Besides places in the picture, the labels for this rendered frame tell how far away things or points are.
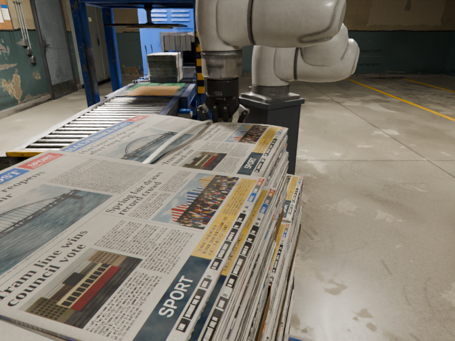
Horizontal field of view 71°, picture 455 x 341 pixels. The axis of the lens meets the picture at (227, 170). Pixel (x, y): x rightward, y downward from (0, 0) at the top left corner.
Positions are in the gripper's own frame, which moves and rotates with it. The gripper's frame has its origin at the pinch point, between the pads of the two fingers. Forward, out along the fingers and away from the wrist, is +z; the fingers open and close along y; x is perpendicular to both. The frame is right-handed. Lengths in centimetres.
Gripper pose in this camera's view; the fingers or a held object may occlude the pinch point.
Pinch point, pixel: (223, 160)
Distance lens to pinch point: 80.5
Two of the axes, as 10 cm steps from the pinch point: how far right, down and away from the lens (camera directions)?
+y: 9.5, 1.2, -2.9
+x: 3.2, -4.1, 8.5
